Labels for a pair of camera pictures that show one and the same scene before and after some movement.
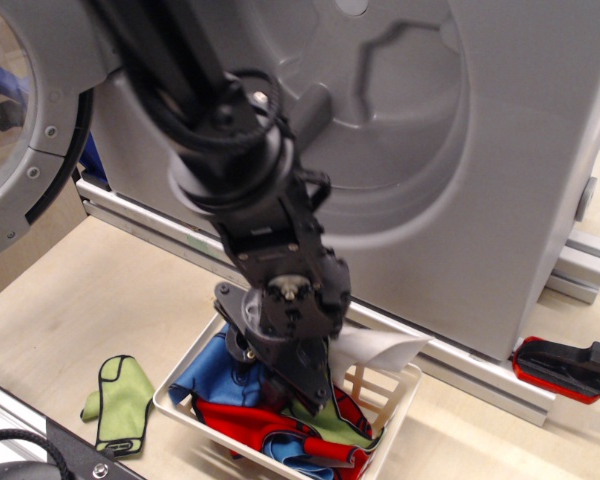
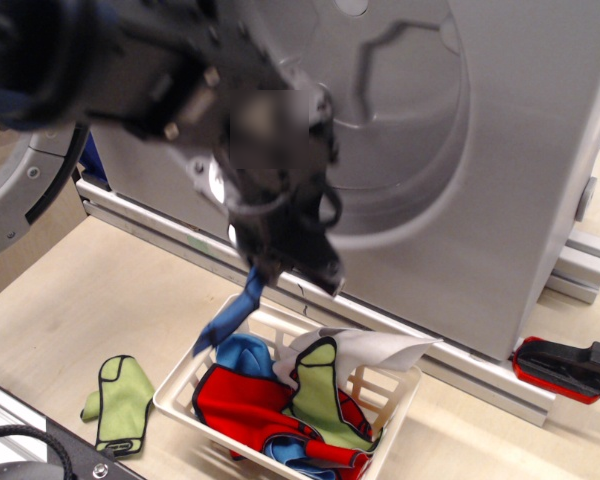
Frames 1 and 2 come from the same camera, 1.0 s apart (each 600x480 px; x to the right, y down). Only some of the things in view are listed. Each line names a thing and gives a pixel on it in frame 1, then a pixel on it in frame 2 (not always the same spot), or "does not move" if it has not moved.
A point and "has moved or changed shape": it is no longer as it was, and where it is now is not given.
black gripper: [296, 295] → [280, 214]
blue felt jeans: [220, 376] has moved or changed shape
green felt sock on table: [121, 403] does not move
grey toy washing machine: [461, 132] does not move
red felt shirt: [243, 428] does not move
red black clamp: [583, 374] does not move
